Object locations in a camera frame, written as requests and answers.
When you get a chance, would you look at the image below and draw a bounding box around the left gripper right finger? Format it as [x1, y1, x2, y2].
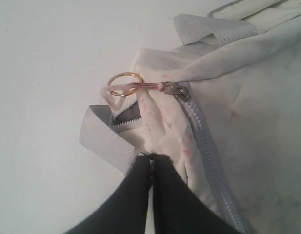
[149, 154, 239, 234]

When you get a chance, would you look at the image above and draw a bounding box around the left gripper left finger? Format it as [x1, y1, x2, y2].
[67, 156, 151, 234]

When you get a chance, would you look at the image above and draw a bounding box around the white fabric duffel bag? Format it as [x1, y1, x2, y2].
[80, 0, 301, 234]

